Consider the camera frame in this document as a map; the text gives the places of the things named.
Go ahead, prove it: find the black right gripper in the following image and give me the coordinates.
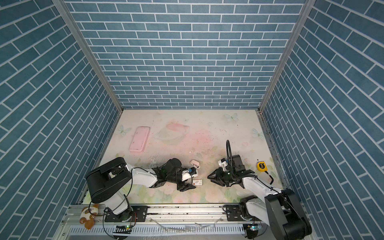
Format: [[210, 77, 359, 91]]
[[207, 166, 236, 187]]

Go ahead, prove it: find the pink white stapler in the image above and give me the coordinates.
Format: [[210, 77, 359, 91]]
[[190, 160, 200, 169]]

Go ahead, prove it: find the white staple box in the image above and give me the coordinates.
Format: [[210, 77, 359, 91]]
[[193, 179, 203, 186]]

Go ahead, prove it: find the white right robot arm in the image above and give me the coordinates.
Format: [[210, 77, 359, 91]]
[[208, 155, 312, 240]]

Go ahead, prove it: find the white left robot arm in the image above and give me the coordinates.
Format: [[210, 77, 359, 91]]
[[85, 157, 200, 216]]

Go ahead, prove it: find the yellow tape measure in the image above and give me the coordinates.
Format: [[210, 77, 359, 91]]
[[257, 161, 268, 172]]

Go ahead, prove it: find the pink phone case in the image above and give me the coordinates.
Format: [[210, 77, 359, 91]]
[[129, 126, 151, 153]]

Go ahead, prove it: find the brown white plush toy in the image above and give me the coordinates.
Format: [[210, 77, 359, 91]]
[[79, 204, 99, 230]]

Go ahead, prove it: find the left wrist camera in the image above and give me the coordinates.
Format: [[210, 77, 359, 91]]
[[182, 169, 197, 182]]

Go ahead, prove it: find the aluminium corner frame post right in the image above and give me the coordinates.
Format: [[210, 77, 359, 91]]
[[259, 0, 316, 114]]

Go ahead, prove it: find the aluminium corner frame post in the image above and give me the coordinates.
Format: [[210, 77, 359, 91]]
[[259, 0, 316, 114], [52, 0, 124, 114]]

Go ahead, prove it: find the aluminium corner frame post left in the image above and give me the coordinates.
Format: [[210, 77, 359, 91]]
[[52, 0, 124, 114]]

